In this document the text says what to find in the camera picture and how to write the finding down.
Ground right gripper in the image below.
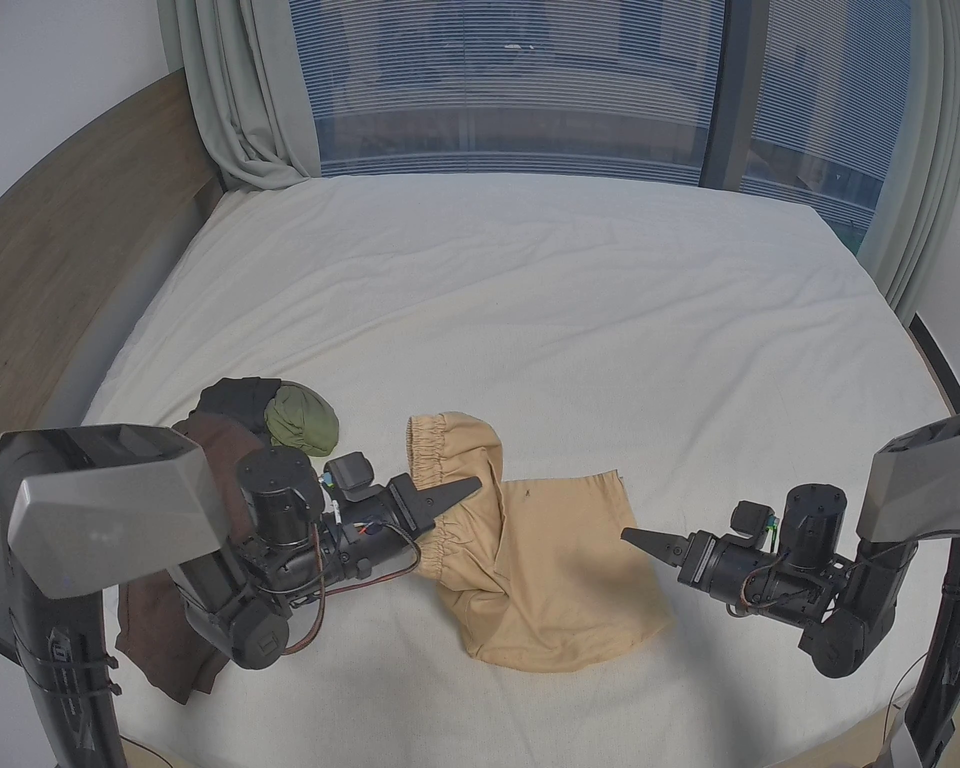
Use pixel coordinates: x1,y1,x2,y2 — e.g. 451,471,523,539
677,528,783,606

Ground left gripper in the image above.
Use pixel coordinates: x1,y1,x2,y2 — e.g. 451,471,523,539
316,472,438,588

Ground tan shorts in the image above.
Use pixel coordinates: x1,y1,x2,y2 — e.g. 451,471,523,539
405,410,677,676

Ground bed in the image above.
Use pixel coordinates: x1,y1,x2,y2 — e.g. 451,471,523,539
0,67,960,768

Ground green garment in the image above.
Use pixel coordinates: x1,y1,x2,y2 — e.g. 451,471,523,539
264,382,341,457

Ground dark grey garment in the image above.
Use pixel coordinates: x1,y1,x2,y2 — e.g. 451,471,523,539
196,377,283,438

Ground brown garment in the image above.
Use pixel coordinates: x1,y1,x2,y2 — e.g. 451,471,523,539
112,412,265,706

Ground grey-green curtain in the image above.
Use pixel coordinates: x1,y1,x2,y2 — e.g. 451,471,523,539
157,0,324,194
855,0,960,325

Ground window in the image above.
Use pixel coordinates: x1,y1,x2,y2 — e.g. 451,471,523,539
288,0,912,249

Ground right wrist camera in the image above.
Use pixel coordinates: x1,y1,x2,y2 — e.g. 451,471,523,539
731,501,778,542

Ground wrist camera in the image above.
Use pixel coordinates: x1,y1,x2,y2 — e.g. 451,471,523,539
731,501,778,542
322,452,377,504

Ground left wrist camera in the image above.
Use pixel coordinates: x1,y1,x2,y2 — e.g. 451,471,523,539
322,452,377,504

